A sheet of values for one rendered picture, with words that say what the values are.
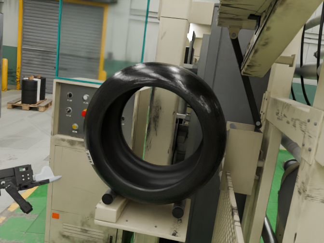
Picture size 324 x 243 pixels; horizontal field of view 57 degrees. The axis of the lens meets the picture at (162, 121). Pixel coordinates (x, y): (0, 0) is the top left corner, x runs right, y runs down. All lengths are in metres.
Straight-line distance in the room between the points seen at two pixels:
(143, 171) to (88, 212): 0.80
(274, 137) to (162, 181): 0.54
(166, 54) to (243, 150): 0.57
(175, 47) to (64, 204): 1.30
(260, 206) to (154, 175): 0.52
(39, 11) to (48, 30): 0.66
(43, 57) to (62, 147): 8.86
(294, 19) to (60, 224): 1.89
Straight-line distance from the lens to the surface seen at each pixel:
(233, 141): 1.39
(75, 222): 2.19
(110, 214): 1.24
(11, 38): 11.16
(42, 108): 7.50
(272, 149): 1.43
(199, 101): 1.05
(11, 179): 1.13
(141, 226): 1.25
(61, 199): 2.16
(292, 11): 0.85
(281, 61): 1.26
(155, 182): 1.38
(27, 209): 1.14
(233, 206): 1.08
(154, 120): 1.46
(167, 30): 1.44
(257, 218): 1.54
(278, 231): 1.87
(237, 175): 1.44
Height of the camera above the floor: 1.44
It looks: 11 degrees down
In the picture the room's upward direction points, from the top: 7 degrees clockwise
